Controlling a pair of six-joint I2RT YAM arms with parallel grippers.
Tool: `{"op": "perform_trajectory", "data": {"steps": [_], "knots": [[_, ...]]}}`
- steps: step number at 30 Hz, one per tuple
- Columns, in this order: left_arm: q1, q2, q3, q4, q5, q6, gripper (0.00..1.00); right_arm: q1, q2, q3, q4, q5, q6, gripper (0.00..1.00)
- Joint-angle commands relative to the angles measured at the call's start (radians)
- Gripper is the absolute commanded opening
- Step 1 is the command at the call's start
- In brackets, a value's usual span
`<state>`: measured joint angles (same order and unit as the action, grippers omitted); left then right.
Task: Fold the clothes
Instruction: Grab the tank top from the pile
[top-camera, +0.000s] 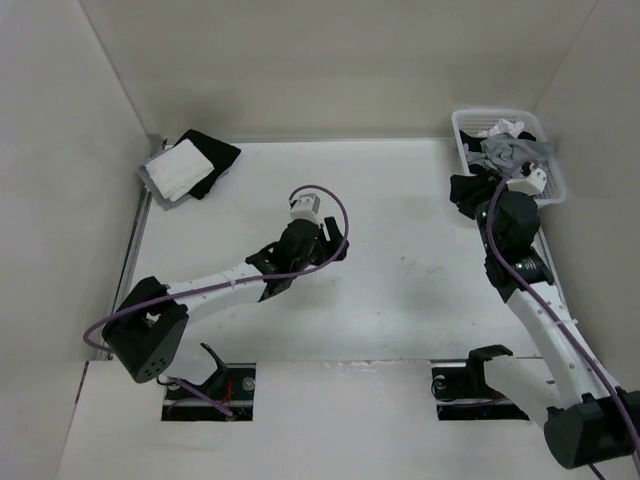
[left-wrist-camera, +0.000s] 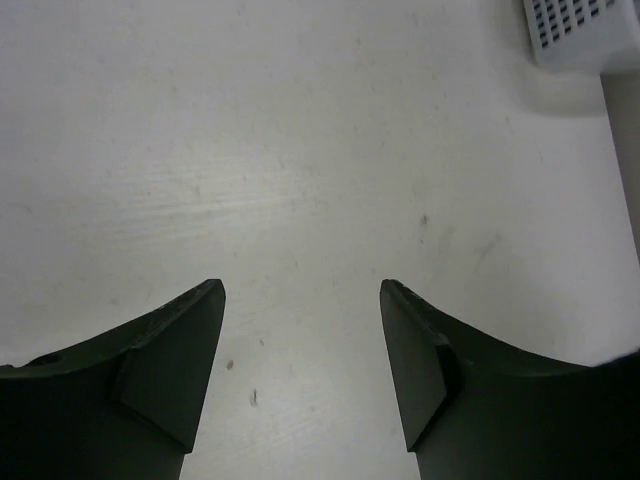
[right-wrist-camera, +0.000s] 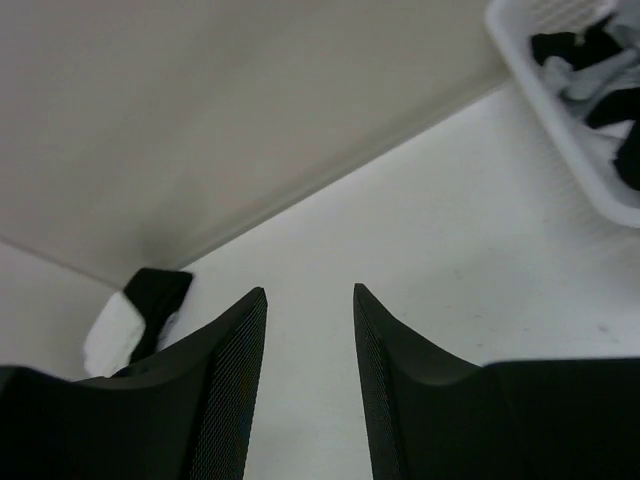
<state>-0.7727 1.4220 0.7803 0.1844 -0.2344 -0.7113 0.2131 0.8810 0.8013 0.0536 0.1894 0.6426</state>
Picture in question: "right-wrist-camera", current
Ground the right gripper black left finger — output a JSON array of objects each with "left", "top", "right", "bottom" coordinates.
[{"left": 1, "top": 287, "right": 268, "bottom": 479}]

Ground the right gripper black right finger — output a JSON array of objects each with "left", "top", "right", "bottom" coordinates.
[{"left": 353, "top": 284, "right": 639, "bottom": 479}]

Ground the grey tank top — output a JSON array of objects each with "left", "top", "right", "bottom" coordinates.
[{"left": 542, "top": 9, "right": 640, "bottom": 119}]

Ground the folded white tank top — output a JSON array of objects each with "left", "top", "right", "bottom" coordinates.
[{"left": 83, "top": 291, "right": 145, "bottom": 377}]

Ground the folded black tank top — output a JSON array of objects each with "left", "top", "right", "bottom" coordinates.
[{"left": 114, "top": 267, "right": 194, "bottom": 377}]

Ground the black tank top in basket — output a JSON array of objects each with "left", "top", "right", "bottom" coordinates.
[{"left": 530, "top": 14, "right": 640, "bottom": 191}]

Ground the white plastic laundry basket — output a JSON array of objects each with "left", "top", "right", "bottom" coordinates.
[{"left": 485, "top": 0, "right": 639, "bottom": 228}]

